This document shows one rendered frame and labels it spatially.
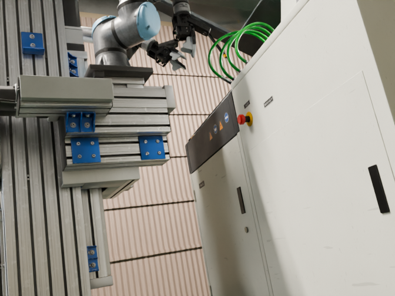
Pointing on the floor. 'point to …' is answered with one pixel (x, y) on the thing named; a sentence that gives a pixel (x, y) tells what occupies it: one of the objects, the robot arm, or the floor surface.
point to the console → (325, 149)
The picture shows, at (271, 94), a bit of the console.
